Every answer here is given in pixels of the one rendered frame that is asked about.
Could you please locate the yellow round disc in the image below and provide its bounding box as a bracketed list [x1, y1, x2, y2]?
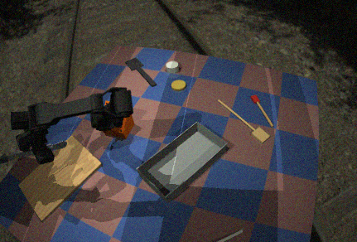
[171, 80, 186, 91]

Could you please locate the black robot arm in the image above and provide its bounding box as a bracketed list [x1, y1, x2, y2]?
[11, 87, 133, 152]

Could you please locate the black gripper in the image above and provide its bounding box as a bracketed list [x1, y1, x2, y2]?
[31, 130, 55, 164]

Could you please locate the grey short cylinder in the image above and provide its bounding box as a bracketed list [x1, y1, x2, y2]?
[166, 61, 179, 73]

